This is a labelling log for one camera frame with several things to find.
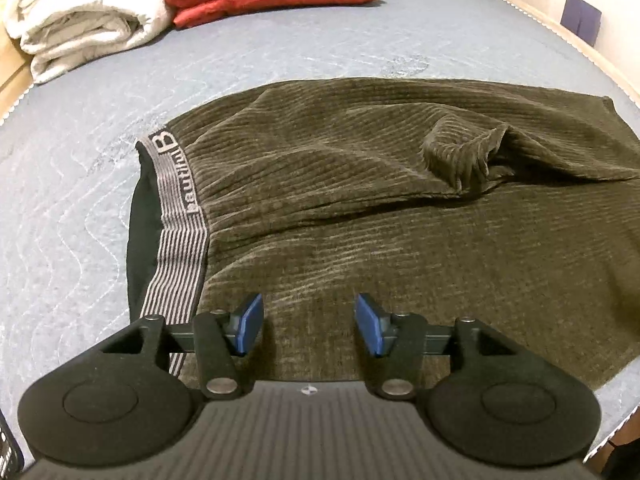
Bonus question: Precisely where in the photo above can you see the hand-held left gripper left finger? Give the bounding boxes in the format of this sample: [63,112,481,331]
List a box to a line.
[95,292,265,401]

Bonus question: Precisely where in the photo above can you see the folded white blanket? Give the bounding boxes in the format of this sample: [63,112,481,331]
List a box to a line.
[2,0,176,85]

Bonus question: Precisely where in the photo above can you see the black ribbed object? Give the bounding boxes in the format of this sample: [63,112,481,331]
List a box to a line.
[0,410,25,477]

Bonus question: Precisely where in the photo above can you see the olive corduroy pants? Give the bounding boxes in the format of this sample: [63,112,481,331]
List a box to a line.
[127,76,640,391]

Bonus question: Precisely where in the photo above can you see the purple paper sheet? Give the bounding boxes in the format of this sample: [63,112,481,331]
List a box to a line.
[560,0,602,47]

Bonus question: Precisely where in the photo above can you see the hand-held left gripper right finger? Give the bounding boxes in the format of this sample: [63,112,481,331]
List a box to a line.
[354,292,526,401]

